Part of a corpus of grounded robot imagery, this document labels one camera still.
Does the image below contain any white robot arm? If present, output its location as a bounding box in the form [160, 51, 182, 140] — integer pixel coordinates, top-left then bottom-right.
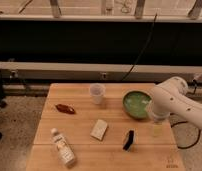
[146, 76, 202, 131]

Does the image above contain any clear plastic cup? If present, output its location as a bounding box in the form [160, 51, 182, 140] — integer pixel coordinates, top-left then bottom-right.
[89, 83, 105, 105]

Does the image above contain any green ceramic bowl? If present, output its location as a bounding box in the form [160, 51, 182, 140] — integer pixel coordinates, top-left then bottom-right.
[122, 91, 151, 120]

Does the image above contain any clear plastic bottle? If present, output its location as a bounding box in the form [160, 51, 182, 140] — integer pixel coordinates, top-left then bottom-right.
[51, 128, 76, 168]

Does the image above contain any black hanging cable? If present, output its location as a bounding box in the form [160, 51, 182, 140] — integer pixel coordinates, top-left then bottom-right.
[120, 12, 159, 83]

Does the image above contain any black floor cable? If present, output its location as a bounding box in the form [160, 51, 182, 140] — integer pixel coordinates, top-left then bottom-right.
[170, 120, 202, 150]

